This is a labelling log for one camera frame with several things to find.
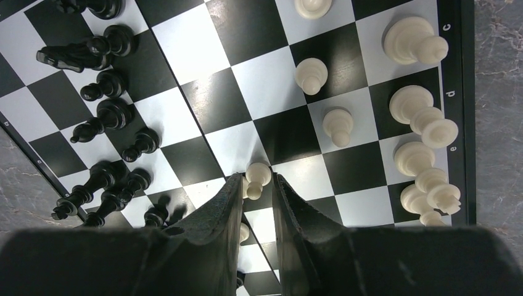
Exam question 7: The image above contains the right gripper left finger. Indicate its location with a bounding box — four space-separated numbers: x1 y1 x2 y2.
1 173 242 295

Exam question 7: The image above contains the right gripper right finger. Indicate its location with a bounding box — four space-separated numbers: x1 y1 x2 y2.
273 174 522 295

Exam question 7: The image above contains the white chess piece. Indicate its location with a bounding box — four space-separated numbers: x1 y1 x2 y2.
242 163 272 200

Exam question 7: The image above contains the black white chess board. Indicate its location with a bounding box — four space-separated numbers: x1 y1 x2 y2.
0 0 477 296

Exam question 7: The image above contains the black chess pieces group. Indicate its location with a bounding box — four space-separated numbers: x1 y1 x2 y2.
36 25 152 228

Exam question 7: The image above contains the white chess pieces centre group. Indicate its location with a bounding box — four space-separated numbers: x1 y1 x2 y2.
294 0 353 147

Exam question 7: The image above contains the white chess pieces corner group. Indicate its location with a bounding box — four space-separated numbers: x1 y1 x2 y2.
383 17 461 226

